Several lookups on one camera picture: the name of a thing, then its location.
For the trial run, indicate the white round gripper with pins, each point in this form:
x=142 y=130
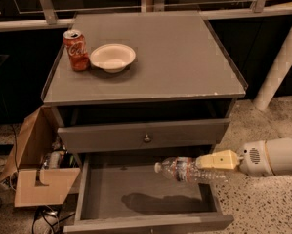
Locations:
x=252 y=159

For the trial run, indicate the clear plastic water bottle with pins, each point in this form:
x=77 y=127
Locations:
x=184 y=169

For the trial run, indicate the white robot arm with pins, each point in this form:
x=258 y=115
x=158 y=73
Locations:
x=280 y=156

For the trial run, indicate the grey top drawer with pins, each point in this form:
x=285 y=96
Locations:
x=117 y=137

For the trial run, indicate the round metal drawer knob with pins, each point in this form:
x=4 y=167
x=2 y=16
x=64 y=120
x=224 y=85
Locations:
x=147 y=138

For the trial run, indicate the grey wooden drawer cabinet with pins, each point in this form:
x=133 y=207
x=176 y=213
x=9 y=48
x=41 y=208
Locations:
x=180 y=73

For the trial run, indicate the grey open middle drawer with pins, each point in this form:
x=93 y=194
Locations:
x=120 y=193

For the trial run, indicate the white diagonal support pole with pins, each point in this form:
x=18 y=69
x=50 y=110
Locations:
x=278 y=71

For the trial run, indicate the white paper bowl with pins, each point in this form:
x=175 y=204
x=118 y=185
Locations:
x=112 y=58

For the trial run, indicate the red cola can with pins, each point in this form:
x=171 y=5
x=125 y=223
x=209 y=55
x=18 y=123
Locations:
x=75 y=45

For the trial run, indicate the open cardboard box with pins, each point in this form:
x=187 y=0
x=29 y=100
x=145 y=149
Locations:
x=37 y=186

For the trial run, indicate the metal window railing frame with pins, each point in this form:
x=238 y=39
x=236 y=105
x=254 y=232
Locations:
x=28 y=23

